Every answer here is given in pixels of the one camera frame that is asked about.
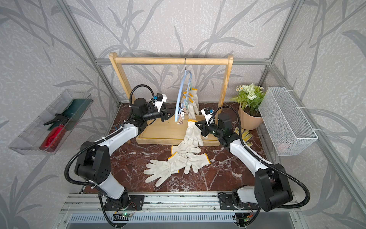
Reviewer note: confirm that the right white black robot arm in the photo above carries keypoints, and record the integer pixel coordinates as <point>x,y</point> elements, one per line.
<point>271,188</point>

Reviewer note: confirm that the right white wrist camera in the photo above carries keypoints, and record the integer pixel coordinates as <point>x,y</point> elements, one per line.
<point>208,114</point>

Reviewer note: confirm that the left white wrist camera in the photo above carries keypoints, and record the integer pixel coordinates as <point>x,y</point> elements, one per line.
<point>159,99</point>

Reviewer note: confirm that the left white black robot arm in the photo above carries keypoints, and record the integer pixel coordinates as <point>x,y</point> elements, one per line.
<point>91,166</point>

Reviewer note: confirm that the clear plastic wall tray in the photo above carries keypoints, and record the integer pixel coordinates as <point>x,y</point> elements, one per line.
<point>46,134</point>

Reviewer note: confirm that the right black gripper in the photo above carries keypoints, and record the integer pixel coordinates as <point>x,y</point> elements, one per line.
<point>203,126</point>

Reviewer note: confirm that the potted white flower plant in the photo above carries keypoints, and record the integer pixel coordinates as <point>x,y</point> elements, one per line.
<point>249,98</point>

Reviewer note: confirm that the white glove under pile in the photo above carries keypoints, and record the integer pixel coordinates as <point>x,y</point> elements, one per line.
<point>195,162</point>

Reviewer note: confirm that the aluminium front rail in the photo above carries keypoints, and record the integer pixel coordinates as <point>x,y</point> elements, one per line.
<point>154,202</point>

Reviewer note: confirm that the red spray bottle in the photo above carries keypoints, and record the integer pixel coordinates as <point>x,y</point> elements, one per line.
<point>55,136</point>

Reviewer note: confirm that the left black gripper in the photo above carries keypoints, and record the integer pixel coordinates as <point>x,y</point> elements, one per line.
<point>166,112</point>

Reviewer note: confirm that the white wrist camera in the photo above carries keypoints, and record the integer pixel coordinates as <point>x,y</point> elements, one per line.
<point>208,114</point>
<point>159,99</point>

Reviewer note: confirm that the yellow patterned glove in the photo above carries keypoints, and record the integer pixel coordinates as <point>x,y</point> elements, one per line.
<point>247,136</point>

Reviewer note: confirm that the white glove far left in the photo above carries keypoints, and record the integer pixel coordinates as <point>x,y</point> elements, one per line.
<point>162,170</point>

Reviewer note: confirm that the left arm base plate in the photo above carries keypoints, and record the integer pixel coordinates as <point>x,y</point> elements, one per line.
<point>131,202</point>

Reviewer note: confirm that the white glove clipped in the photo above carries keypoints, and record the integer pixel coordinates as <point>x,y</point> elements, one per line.
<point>190,111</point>
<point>195,99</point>

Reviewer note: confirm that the white wire basket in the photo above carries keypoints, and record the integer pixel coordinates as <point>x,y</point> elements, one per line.
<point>288,128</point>

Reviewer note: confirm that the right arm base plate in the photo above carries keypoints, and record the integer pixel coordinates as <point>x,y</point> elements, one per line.
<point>232,202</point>

